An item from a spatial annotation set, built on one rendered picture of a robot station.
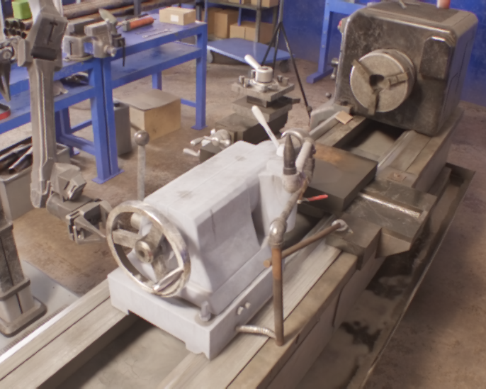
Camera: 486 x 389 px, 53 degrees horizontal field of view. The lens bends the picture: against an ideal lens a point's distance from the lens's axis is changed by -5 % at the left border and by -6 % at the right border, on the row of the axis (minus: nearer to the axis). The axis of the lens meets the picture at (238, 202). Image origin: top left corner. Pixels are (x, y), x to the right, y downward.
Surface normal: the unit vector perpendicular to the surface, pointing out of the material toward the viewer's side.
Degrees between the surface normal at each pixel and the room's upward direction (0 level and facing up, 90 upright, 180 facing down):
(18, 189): 90
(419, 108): 90
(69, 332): 0
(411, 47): 90
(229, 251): 70
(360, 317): 0
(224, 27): 90
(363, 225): 0
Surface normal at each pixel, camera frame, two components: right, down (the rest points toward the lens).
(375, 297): 0.04, -0.84
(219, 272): 0.78, -0.04
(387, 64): -0.55, 0.43
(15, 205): 0.86, 0.31
